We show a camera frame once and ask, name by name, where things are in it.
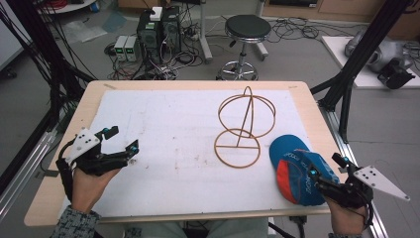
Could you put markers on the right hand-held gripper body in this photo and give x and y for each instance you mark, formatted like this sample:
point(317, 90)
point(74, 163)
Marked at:
point(360, 188)

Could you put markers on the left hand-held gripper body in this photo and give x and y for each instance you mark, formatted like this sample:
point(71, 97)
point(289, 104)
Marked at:
point(95, 162)

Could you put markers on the blue and orange cap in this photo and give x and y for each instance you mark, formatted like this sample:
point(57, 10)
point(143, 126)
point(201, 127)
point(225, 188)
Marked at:
point(297, 172)

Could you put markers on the person's left hand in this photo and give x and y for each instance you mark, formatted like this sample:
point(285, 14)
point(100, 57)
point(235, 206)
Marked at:
point(88, 188)

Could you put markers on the person's right hand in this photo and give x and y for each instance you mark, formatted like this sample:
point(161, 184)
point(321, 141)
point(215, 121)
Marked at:
point(346, 218)

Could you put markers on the white table mat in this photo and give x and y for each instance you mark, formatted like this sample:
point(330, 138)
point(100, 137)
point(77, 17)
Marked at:
point(181, 148)

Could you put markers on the light wooden table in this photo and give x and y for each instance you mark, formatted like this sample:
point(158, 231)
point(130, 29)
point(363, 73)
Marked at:
point(49, 198)

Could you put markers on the grey power supply unit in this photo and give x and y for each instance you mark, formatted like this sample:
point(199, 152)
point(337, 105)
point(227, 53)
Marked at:
point(120, 48)
point(132, 49)

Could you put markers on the white floor platform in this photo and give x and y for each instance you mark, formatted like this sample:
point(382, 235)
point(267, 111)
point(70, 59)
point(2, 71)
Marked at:
point(363, 81)

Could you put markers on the black device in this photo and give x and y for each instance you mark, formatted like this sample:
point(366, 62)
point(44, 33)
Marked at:
point(394, 76)

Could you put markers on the black computer tower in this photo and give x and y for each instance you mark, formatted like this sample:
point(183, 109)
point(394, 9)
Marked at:
point(171, 31)
point(150, 38)

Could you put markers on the grey robot shell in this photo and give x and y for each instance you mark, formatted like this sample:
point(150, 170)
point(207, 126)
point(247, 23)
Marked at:
point(379, 51)

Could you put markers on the small white box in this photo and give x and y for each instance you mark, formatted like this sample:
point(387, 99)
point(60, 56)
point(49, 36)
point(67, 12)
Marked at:
point(156, 13)

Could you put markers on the white desk leg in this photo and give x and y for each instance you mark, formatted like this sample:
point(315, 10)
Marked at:
point(205, 33)
point(262, 49)

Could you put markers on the black round stool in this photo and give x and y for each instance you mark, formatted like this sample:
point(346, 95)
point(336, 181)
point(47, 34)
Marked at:
point(247, 28)

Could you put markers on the aluminium rail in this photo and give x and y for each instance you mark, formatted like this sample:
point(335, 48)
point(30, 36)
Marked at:
point(343, 145)
point(26, 168)

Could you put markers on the black metal frame stand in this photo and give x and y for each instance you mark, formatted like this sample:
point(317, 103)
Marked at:
point(39, 49)
point(363, 56)

